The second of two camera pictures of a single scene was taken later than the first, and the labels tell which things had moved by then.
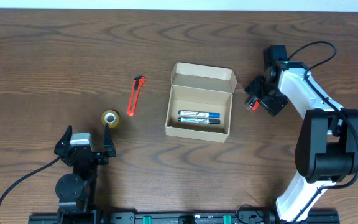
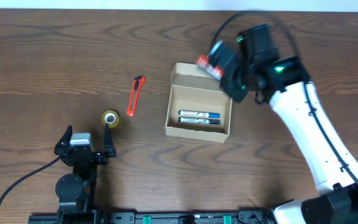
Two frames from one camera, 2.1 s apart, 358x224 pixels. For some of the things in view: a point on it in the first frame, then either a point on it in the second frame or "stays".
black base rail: x=177 y=218 stays
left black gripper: x=110 y=153 stays
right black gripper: x=270 y=106 → x=227 y=88
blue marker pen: x=200 y=114 stays
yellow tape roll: x=104 y=116 stays
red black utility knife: x=256 y=104 → x=213 y=71
